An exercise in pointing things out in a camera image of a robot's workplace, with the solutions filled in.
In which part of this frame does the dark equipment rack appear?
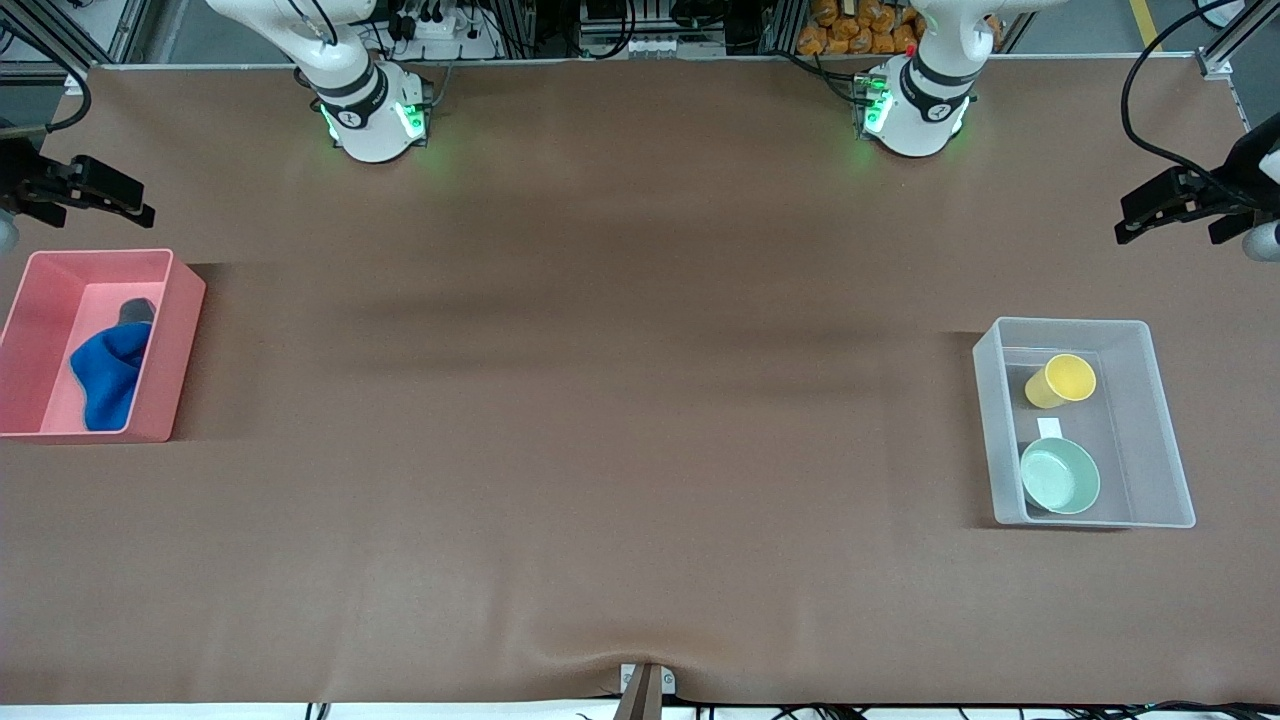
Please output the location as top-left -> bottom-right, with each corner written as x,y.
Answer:
500,0 -> 801,59

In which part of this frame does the pink plastic bin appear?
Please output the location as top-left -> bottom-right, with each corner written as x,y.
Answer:
0,248 -> 208,443

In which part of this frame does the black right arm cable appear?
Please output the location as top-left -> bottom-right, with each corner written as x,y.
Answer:
0,18 -> 94,136

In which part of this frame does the yellow plastic cup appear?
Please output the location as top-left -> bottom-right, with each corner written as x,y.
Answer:
1024,353 -> 1098,410

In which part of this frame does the aluminium frame post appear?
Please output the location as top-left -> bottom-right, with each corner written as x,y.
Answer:
1195,0 -> 1280,81
0,0 -> 151,96

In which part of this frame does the orange packaged goods pile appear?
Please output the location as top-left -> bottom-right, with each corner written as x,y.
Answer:
797,0 -> 1004,56

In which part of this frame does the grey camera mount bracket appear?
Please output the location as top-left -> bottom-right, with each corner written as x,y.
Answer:
618,662 -> 678,720

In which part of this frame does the pale green bowl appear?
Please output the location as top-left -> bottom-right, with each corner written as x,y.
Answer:
1019,436 -> 1102,517

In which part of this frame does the brown table cover mat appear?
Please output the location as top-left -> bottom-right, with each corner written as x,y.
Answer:
0,55 -> 1280,706

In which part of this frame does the clear plastic bin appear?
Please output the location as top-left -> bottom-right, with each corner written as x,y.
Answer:
972,316 -> 1198,529

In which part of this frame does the white power strip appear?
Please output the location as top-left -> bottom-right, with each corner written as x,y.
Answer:
385,10 -> 501,61

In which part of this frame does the blue microfibre cloth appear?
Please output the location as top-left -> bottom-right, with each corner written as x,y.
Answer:
68,297 -> 157,433

